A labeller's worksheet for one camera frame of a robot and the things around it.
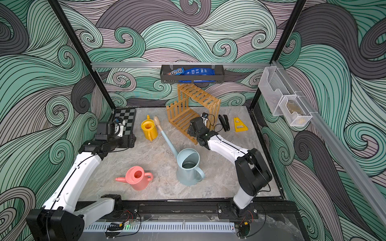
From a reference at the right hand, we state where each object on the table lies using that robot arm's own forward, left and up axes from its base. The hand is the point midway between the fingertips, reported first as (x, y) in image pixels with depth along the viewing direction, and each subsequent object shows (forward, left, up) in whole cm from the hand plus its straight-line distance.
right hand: (197, 127), depth 90 cm
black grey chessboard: (+20, +51, -9) cm, 55 cm away
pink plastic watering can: (-29, +31, -2) cm, 43 cm away
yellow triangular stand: (+13, -32, -15) cm, 38 cm away
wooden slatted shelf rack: (+34, +2, -13) cm, 37 cm away
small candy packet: (+28, +11, +22) cm, 37 cm away
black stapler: (+11, -22, -13) cm, 28 cm away
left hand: (-10, +39, +7) cm, 41 cm away
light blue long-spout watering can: (-27, +5, -1) cm, 27 cm away
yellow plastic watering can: (+1, +30, -2) cm, 30 cm away
